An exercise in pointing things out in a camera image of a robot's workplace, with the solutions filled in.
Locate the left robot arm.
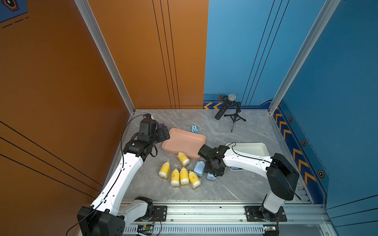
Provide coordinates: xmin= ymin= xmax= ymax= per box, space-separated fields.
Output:
xmin=77 ymin=114 xmax=170 ymax=236

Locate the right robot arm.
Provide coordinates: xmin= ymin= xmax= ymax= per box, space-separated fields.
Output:
xmin=198 ymin=143 xmax=299 ymax=223

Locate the pink plastic tray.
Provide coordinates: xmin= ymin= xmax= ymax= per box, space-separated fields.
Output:
xmin=162 ymin=128 xmax=206 ymax=160

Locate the yellow sharpener near tray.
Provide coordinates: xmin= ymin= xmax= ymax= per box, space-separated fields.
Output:
xmin=177 ymin=152 xmax=190 ymax=167

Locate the blue cartoon sharpener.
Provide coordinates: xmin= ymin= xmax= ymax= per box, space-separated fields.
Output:
xmin=191 ymin=125 xmax=198 ymax=133

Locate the yellow sharpener far left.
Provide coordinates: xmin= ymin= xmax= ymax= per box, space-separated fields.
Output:
xmin=158 ymin=161 xmax=171 ymax=179

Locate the white plastic tray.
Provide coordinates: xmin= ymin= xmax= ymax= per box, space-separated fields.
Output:
xmin=223 ymin=143 xmax=271 ymax=176

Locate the green circuit board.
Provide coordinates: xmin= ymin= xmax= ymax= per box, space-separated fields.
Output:
xmin=136 ymin=224 xmax=155 ymax=236

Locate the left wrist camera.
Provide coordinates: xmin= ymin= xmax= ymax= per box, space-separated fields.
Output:
xmin=143 ymin=113 xmax=154 ymax=120

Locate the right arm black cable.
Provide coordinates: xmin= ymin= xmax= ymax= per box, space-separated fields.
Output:
xmin=225 ymin=143 xmax=302 ymax=201

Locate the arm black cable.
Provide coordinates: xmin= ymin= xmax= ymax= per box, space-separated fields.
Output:
xmin=225 ymin=143 xmax=302 ymax=201
xmin=65 ymin=114 xmax=145 ymax=236

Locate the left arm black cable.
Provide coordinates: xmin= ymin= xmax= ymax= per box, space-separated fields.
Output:
xmin=65 ymin=114 xmax=145 ymax=236

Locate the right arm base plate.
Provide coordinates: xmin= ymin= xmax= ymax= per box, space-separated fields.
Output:
xmin=244 ymin=206 xmax=287 ymax=222

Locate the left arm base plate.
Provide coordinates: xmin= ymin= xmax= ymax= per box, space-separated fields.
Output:
xmin=136 ymin=205 xmax=168 ymax=222

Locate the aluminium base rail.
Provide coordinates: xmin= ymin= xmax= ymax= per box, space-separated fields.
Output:
xmin=121 ymin=201 xmax=337 ymax=236

